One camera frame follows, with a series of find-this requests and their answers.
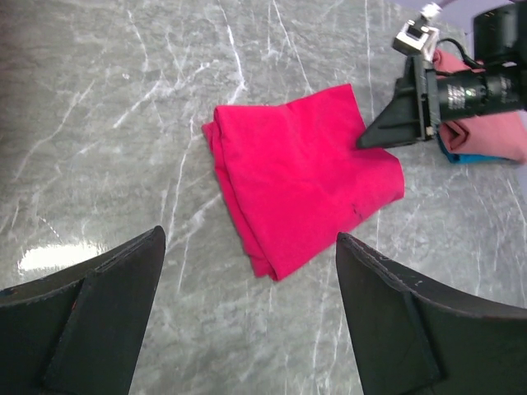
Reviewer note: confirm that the magenta t shirt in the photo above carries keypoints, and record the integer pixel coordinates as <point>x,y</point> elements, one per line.
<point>293,178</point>

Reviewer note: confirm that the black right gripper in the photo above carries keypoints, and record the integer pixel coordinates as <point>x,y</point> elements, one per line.
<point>424,98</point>

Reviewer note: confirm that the folded blue t shirt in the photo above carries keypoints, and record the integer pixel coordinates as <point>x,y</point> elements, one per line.
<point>476,154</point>

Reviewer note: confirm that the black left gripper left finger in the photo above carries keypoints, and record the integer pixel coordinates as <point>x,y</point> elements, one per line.
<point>80,330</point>

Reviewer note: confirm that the folded salmon pink t shirt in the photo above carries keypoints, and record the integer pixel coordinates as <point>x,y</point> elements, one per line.
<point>504,130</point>

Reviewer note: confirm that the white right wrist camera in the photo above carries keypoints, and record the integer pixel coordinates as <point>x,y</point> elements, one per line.
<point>419,36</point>

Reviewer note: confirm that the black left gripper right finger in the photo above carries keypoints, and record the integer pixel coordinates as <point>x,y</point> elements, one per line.
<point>414,335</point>

